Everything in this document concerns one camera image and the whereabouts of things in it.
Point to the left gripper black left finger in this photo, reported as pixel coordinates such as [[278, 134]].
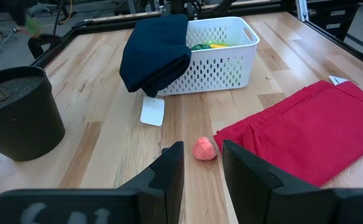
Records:
[[112, 207]]

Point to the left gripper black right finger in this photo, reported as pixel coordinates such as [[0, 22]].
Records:
[[277, 202]]

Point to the pink textured toy ball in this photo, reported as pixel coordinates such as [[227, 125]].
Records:
[[204, 149]]

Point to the white perforated plastic basket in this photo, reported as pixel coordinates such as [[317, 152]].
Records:
[[221, 68]]

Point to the yellow toy banana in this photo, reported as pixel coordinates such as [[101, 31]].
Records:
[[219, 46]]

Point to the green striped toy watermelon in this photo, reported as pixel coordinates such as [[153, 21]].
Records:
[[200, 47]]

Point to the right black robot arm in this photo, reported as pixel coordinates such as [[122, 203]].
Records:
[[176, 6]]

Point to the magenta cloth napkin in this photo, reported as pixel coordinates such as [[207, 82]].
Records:
[[309, 133]]

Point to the small dark toy berry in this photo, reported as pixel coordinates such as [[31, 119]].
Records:
[[164, 150]]

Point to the small blank white tag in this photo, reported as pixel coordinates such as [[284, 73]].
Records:
[[152, 111]]

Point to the black plant pot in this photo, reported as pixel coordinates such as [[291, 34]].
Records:
[[22, 121]]

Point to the white handwritten paper tag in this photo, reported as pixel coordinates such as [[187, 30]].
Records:
[[337, 80]]

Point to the navy blue folded cloth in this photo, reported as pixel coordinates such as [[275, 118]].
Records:
[[156, 53]]

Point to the black drawer cabinet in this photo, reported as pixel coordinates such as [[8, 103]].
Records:
[[333, 18]]

